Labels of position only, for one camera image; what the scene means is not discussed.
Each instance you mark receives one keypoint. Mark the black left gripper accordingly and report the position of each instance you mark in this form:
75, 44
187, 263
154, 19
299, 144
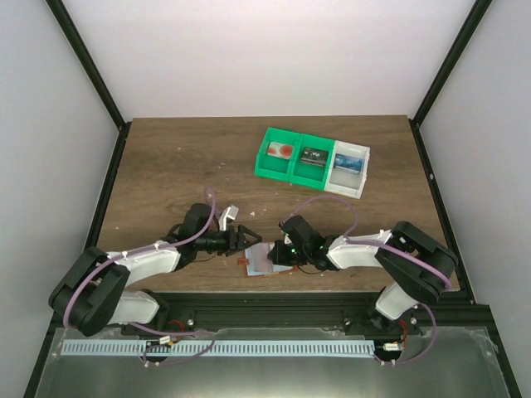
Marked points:
234, 239

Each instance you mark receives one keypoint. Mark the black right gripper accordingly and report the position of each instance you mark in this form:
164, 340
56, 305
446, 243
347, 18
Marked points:
280, 253

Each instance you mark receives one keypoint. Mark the brown leather card holder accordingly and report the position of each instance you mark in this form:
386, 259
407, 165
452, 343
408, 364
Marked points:
278, 269

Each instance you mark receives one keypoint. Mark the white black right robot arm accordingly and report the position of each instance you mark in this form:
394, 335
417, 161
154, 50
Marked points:
420, 266

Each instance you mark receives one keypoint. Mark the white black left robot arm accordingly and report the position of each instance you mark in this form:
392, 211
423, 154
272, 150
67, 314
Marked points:
93, 293

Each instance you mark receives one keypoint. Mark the red white card in holder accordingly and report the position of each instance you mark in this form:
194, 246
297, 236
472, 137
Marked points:
257, 262

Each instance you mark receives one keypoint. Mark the red white card stack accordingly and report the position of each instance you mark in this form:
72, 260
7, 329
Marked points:
280, 150

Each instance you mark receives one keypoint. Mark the black VIP card stack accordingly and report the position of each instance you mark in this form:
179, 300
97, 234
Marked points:
314, 156

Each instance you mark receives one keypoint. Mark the blue card stack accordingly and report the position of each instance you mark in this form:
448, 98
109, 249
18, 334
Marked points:
348, 163

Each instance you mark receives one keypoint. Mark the left green plastic bin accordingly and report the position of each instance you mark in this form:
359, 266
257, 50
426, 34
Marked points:
275, 168

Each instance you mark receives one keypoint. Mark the green plastic bin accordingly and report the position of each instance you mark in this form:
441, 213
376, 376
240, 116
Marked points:
275, 168
307, 175

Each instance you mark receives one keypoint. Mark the middle green plastic bin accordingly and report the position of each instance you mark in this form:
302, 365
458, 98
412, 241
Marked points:
307, 175

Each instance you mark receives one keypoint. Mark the white plastic bin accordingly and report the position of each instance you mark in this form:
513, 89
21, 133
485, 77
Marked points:
346, 183

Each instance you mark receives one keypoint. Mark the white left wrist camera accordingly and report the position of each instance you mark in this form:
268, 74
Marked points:
228, 215

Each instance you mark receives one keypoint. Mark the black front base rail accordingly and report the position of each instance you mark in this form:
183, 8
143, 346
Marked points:
352, 313

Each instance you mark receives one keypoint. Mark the light blue slotted cable duct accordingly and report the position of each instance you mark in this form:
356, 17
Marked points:
223, 348

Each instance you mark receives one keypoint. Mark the black left back frame post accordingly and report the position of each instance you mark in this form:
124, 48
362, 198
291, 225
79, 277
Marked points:
72, 35

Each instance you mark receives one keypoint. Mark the black frame post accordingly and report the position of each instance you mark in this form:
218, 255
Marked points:
458, 46
72, 35

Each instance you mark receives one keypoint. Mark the black right back frame post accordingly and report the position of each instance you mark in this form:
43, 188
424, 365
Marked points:
458, 46

